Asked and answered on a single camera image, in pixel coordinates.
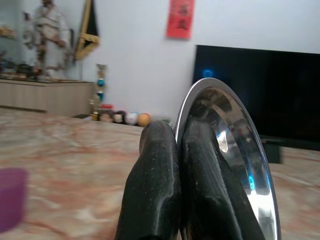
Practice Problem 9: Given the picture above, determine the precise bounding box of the white robed figurine statue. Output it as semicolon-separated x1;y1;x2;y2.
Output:
22;0;73;80

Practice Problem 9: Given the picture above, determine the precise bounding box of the tall trophy with blue ball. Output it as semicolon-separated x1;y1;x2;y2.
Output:
96;63;108;104

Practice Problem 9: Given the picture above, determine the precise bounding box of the black box under television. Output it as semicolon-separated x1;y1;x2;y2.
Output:
260;139;285;165

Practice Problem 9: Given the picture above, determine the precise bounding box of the beige wooden sideboard cabinet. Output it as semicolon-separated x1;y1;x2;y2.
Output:
0;78;96;118

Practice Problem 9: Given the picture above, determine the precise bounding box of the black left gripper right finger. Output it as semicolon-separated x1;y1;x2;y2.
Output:
180;115;266;240

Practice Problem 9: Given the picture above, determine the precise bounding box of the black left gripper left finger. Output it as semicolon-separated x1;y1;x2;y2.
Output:
114;120;182;240

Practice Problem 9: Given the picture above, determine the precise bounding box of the small golden statuette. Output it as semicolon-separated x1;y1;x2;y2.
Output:
88;94;101;122

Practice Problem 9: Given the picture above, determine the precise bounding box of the red lidded jar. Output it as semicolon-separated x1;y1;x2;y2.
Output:
99;103;115;123

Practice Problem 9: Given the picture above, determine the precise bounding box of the white round figurine toy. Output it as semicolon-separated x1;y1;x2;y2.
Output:
125;111;139;125

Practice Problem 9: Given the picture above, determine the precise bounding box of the black flat television screen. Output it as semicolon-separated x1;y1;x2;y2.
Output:
191;44;320;152

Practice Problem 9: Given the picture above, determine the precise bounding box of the purple plastic cup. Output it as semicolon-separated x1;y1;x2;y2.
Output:
0;167;29;232

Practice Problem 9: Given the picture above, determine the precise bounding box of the gold black triangular pennant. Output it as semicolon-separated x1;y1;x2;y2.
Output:
74;0;101;61

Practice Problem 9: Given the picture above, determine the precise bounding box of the dark haired doll head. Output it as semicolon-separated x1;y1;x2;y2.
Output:
113;110;127;124

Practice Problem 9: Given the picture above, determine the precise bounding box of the red paper wall banner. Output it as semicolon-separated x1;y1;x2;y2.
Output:
165;0;195;40

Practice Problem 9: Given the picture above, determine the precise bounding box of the orange round fruit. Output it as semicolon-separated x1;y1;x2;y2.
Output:
137;113;152;127

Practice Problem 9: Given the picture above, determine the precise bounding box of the shiny steel plate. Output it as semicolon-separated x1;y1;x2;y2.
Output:
171;77;281;240

